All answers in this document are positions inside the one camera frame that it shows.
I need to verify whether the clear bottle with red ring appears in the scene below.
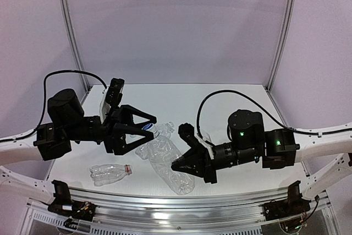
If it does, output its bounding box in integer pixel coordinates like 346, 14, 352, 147
89, 164, 132, 187

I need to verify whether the right aluminium frame post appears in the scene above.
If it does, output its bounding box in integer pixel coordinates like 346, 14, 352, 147
265, 0, 295, 93

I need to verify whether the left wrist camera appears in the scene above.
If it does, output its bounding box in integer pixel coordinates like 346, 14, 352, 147
99, 78, 125, 123

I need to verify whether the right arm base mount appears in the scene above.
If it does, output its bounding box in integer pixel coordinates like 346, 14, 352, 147
262, 181, 320, 234

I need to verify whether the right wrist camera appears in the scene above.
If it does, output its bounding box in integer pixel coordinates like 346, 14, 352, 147
196, 129, 214, 160

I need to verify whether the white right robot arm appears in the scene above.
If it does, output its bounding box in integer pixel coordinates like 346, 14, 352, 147
171, 110, 351, 201

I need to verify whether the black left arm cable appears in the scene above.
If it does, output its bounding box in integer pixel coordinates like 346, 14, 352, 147
16, 69, 108, 142

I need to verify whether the aluminium frame post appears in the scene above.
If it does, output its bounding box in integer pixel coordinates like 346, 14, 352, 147
265, 0, 295, 93
56, 0, 91, 92

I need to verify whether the left aluminium frame post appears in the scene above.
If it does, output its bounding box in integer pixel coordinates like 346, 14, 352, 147
56, 0, 91, 92

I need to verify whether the aluminium front table rail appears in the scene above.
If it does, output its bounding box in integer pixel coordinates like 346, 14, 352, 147
45, 185, 331, 235

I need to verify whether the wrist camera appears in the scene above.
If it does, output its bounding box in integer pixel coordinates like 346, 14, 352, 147
196, 129, 214, 160
99, 78, 125, 123

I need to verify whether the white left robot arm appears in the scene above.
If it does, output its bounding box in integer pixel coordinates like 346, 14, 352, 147
1, 89, 157, 205

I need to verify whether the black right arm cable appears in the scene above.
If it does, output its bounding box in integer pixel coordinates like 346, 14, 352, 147
197, 89, 352, 142

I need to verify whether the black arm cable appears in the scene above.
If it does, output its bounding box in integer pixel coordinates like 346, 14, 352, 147
16, 69, 108, 142
197, 89, 352, 142

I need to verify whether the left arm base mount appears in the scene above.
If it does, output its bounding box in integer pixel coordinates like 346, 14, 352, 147
48, 180, 97, 229

